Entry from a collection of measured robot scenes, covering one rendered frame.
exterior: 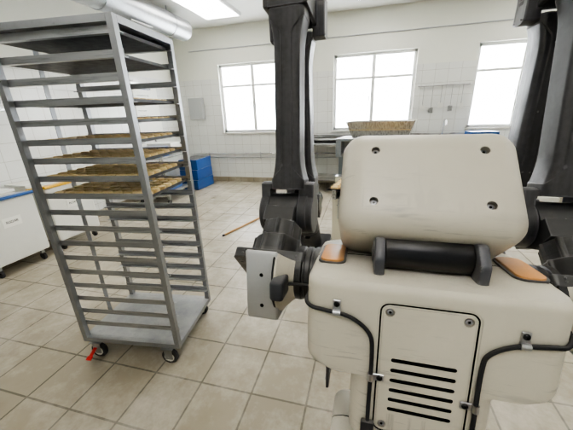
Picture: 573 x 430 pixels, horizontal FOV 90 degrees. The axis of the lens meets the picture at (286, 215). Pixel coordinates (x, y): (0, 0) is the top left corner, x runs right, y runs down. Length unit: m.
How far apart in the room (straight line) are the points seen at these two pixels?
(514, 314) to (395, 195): 0.17
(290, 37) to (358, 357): 0.49
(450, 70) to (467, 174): 5.63
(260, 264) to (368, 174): 0.20
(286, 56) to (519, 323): 0.49
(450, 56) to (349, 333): 5.79
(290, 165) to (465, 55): 5.64
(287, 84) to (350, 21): 5.49
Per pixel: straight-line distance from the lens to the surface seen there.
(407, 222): 0.36
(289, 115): 0.53
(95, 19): 1.59
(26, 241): 3.93
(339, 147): 2.70
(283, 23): 0.57
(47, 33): 1.78
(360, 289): 0.35
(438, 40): 6.02
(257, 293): 0.46
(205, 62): 6.71
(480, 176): 0.40
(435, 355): 0.40
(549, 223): 0.56
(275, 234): 0.47
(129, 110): 1.51
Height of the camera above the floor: 1.42
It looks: 20 degrees down
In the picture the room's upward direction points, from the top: 2 degrees counter-clockwise
